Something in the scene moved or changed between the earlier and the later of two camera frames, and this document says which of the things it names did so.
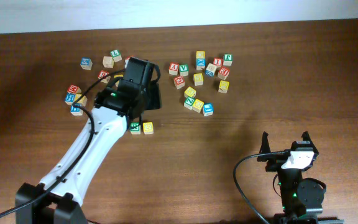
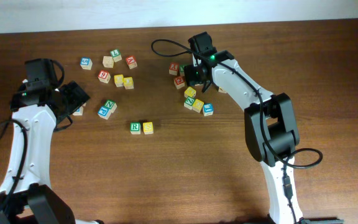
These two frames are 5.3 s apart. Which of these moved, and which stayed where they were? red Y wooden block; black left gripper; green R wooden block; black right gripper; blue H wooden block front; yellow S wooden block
Moved: black left gripper; black right gripper
Stayed: yellow S wooden block; red Y wooden block; green R wooden block; blue H wooden block front
